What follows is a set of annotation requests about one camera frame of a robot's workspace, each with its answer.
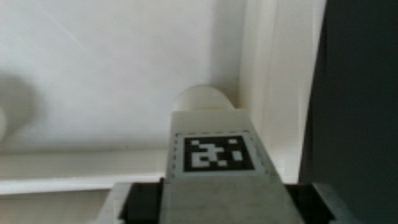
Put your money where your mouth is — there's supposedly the white table leg with tag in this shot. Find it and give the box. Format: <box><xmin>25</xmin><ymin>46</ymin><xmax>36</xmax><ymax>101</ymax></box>
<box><xmin>160</xmin><ymin>85</ymin><xmax>304</xmax><ymax>224</ymax></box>

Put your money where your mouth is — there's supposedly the white square tabletop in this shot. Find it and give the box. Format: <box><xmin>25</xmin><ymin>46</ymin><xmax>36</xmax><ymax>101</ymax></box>
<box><xmin>0</xmin><ymin>0</ymin><xmax>329</xmax><ymax>224</ymax></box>

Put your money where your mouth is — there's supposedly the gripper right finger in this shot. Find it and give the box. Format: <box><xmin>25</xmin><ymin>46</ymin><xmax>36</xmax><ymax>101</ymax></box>
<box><xmin>286</xmin><ymin>183</ymin><xmax>363</xmax><ymax>224</ymax></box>

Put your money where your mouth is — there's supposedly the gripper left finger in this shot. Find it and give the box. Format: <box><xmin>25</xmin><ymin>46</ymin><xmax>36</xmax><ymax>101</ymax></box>
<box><xmin>93</xmin><ymin>182</ymin><xmax>164</xmax><ymax>224</ymax></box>

